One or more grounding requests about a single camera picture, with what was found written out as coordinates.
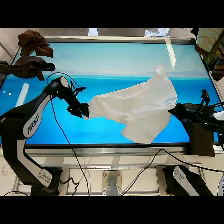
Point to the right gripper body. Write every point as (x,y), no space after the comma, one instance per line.
(180,112)

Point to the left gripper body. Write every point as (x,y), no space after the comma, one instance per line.
(79,109)

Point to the white T-shirt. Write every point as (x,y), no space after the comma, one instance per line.
(140,103)

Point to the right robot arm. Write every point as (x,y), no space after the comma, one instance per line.
(203,116)

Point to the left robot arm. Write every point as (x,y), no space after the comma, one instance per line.
(20,115)

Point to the dark grey garment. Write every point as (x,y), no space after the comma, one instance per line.
(201,140)

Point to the dark brown garment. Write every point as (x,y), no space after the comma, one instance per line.
(28,66)

